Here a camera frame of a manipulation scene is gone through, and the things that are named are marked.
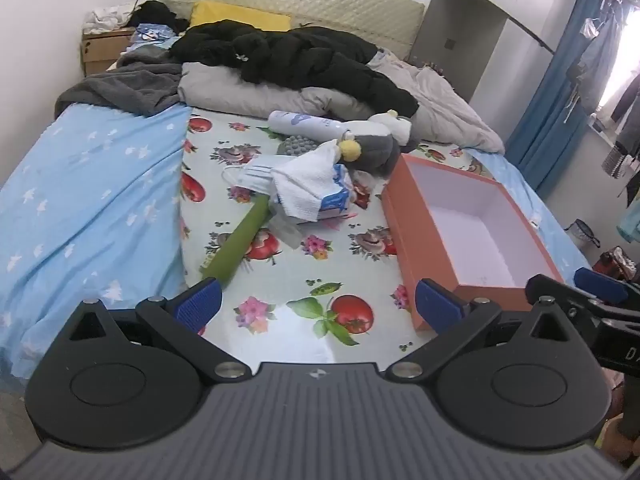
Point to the yellow pillow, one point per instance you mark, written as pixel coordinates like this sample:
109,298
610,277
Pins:
235,14

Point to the blue curtain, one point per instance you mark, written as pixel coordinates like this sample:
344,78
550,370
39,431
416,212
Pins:
550,110

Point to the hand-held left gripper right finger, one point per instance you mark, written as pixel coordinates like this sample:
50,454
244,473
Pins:
435,305

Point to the hanging grey blue garment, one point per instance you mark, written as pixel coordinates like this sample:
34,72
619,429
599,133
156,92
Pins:
597,65

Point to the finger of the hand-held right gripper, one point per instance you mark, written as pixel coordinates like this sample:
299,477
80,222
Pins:
600,285
575,296

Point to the grey white plush toy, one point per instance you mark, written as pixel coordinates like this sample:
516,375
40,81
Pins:
375,147

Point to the clear plastic bag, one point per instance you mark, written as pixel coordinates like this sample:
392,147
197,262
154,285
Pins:
287,227

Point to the white bottle with blue print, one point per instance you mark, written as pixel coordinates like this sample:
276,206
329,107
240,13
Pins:
305,122

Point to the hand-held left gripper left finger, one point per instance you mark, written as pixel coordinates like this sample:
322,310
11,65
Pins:
202,302

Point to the blue tissue packet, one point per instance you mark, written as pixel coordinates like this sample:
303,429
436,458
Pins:
340,195

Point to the red black bag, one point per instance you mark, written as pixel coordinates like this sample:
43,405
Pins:
617,262

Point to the brown cardboard box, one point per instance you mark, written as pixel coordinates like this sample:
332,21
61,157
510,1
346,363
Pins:
102,50

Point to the blue printed cloth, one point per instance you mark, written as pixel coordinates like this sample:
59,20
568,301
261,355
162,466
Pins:
150,35

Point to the dark grey blanket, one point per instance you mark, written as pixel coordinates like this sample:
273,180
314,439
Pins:
120,85

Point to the black puffer jacket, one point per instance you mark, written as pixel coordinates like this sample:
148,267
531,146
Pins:
300,55

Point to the light grey duvet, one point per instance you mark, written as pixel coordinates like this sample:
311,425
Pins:
225,90

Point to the white paper towel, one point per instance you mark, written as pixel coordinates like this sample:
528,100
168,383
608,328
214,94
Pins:
305,180

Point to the white crumpled clothes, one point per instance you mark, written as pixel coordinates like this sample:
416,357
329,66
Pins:
107,15

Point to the black cloth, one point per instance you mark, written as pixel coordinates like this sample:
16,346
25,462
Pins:
157,15

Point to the fruit printed tablecloth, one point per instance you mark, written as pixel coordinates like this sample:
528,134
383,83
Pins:
310,280

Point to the black curved rod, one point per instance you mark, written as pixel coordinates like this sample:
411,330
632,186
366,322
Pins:
525,29

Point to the green massage brush grey head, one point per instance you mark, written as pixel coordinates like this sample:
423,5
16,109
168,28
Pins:
240,240

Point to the orange cardboard box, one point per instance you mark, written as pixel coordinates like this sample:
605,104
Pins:
470,225

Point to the teal cloth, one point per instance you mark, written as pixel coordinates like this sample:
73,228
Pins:
631,222

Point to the person's right hand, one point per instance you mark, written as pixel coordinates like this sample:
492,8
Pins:
617,445

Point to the hanging dark clothes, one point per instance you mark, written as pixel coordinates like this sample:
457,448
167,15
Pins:
627,115

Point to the light blue star bedsheet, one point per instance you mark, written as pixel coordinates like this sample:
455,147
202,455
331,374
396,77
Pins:
75,200

